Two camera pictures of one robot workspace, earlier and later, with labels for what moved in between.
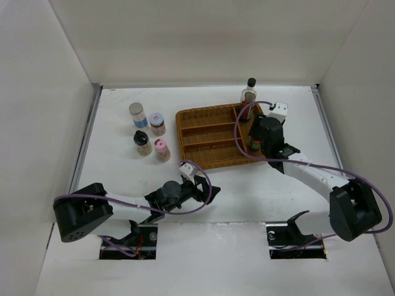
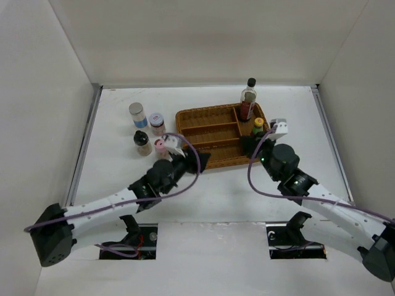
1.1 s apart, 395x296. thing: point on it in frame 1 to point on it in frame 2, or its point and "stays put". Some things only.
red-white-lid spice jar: [157, 121] stays put
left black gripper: [198, 194] to [190, 162]
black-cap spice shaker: [144, 147] stays put
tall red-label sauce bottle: [249, 95] stays put
